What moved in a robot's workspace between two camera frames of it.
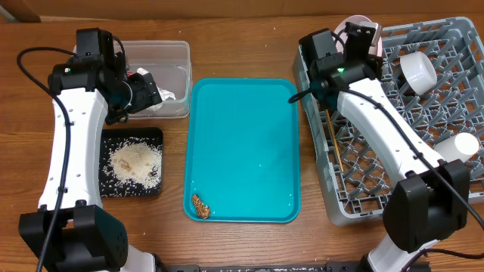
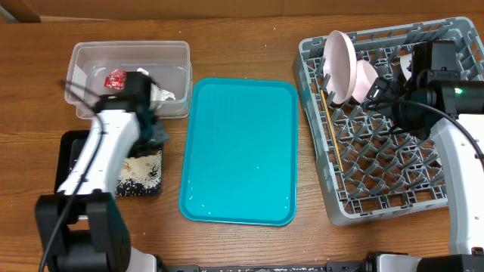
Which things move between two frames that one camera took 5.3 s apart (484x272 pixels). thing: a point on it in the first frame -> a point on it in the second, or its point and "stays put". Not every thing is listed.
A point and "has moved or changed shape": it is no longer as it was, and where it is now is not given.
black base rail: (330, 267) stays put
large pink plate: (339, 46) has moved or changed shape
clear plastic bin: (169, 62) stays put
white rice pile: (139, 162) stays put
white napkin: (164, 94) stays put
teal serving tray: (243, 149) stays put
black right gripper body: (373, 60) -> (389, 90)
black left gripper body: (143, 94) -> (153, 137)
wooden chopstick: (334, 140) stays put
